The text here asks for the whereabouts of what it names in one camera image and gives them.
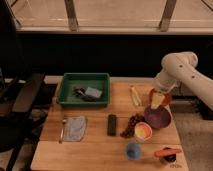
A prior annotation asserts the blue grey sponge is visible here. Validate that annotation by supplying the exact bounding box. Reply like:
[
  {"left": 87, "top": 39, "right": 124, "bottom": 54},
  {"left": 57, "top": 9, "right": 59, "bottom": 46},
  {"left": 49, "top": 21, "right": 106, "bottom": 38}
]
[{"left": 85, "top": 87, "right": 102, "bottom": 99}]

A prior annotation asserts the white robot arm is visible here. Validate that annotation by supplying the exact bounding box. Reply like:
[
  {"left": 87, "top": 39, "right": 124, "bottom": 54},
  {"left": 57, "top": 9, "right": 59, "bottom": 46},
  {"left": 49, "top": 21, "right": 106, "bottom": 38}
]
[{"left": 153, "top": 52, "right": 213, "bottom": 110}]

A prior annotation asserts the dark object in tray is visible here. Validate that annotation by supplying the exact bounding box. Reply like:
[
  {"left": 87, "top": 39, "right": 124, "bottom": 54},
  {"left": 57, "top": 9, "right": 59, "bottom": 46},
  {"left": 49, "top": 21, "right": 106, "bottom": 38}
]
[{"left": 74, "top": 88, "right": 97, "bottom": 101}]

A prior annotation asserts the green plastic tray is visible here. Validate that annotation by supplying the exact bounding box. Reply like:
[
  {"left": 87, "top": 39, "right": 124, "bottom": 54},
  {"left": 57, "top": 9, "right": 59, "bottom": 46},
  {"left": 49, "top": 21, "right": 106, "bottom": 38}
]
[{"left": 56, "top": 73, "right": 110, "bottom": 107}]

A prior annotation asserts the orange red bowl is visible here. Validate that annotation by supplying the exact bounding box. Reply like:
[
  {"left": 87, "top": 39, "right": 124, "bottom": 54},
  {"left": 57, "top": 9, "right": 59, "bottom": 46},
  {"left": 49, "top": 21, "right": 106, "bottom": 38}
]
[{"left": 149, "top": 89, "right": 172, "bottom": 106}]

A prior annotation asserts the purple plate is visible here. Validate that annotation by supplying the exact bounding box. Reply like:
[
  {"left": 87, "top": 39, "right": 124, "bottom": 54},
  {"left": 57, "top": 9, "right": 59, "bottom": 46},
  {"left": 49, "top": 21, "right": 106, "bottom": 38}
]
[{"left": 144, "top": 106, "right": 171, "bottom": 129}]

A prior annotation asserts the pale yellow banana toy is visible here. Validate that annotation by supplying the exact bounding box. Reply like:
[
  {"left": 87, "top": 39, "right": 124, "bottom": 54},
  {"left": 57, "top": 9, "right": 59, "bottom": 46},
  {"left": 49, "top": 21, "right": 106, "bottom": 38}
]
[{"left": 130, "top": 86, "right": 142, "bottom": 106}]

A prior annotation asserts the dark red grape bunch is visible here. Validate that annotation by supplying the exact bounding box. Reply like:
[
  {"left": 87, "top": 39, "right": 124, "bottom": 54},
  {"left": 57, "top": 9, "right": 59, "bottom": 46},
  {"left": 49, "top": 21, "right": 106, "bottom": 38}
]
[{"left": 120, "top": 114, "right": 145, "bottom": 138}]

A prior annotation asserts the black rectangular remote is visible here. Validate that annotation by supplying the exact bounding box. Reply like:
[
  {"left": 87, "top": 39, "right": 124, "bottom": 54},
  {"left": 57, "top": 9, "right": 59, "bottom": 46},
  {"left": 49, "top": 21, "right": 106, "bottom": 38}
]
[{"left": 107, "top": 114, "right": 117, "bottom": 136}]

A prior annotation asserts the blue cup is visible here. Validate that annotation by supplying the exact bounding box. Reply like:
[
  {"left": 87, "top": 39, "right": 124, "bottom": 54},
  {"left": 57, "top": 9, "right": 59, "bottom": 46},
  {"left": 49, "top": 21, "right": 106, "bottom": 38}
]
[{"left": 125, "top": 142, "right": 142, "bottom": 160}]

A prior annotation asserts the black small cup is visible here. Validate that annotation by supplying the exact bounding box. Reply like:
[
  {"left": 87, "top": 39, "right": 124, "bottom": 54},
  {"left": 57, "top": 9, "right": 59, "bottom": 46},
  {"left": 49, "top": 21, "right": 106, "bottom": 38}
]
[{"left": 159, "top": 154, "right": 176, "bottom": 165}]

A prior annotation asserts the blue folded cloth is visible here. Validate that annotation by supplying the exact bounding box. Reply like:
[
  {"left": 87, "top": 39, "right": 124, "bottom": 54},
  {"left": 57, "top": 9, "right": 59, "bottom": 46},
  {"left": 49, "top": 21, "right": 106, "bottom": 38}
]
[{"left": 64, "top": 116, "right": 87, "bottom": 142}]

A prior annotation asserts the black office chair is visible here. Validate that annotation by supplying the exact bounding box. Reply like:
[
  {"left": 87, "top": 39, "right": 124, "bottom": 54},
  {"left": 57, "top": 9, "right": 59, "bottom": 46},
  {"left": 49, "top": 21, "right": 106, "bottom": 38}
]
[{"left": 0, "top": 0, "right": 46, "bottom": 171}]

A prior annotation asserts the metal spoon wooden handle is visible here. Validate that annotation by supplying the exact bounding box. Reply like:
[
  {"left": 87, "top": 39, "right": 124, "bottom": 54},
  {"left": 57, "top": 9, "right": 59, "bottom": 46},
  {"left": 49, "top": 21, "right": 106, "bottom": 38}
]
[{"left": 59, "top": 118, "right": 67, "bottom": 144}]

